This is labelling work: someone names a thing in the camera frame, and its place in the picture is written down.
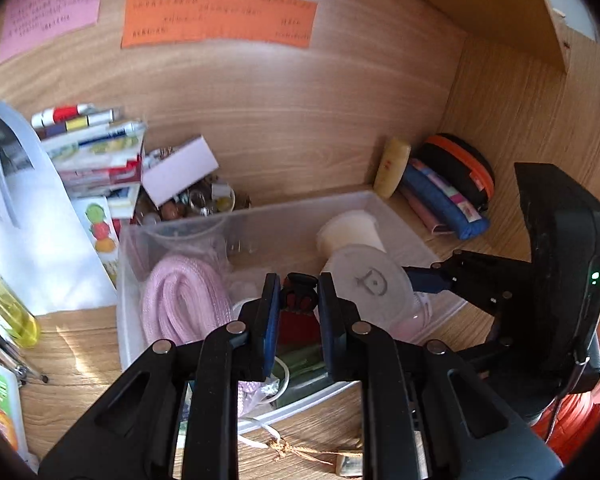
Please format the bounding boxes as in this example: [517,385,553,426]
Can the small white round container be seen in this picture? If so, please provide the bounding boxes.
[323,245,414,332]

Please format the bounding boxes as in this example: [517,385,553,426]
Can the stone seal with orange cord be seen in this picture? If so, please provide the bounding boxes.
[237,419,363,479]

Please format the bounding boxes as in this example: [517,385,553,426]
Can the cream candle cup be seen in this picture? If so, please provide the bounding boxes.
[316,209,386,258]

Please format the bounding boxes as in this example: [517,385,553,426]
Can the white drawstring pouch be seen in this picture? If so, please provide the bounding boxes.
[237,356,290,418]

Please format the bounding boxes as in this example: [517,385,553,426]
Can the black hair claw clip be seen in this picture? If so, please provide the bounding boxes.
[280,272,318,313]

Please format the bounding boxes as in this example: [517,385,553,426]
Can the pink rope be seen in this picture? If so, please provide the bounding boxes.
[139,252,234,346]

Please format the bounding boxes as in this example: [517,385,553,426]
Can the red velvet pouch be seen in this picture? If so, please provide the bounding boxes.
[277,310,321,349]

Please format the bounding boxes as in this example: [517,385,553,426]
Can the blue pencil pouch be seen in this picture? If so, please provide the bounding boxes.
[401,158,490,240]

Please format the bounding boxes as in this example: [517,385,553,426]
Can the black orange round case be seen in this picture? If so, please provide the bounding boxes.
[407,133,495,214]

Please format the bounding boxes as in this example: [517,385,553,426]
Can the metal pen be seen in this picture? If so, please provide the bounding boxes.
[0,333,50,384]

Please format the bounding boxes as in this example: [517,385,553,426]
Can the yellow small bottle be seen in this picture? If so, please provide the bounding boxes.
[373,138,411,200]

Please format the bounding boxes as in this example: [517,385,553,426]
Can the orange label white tube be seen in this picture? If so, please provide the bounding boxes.
[0,364,29,460]

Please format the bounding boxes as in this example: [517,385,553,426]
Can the yellow spray bottle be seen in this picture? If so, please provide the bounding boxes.
[0,275,40,349]

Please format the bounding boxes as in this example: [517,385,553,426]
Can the clear plastic storage bin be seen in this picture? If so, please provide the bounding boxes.
[117,191,463,431]

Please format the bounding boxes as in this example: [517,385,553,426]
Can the white ceramic bowl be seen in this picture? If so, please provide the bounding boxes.
[146,214,227,252]

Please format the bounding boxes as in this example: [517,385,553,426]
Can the white folded paper sheet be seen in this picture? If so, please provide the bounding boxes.
[0,101,117,315]

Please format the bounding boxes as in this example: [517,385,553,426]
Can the fruit sticker sheet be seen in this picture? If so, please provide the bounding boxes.
[71,196,119,285]

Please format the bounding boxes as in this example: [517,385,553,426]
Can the small white box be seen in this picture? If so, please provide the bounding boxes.
[142,136,219,207]

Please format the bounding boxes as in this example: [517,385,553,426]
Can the stack of booklets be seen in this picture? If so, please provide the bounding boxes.
[30,104,147,220]

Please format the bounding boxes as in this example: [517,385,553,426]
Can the orange sticky note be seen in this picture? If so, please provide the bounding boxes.
[121,0,317,49]

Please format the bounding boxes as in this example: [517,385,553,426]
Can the pink sticky note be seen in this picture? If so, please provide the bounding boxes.
[0,0,100,64]

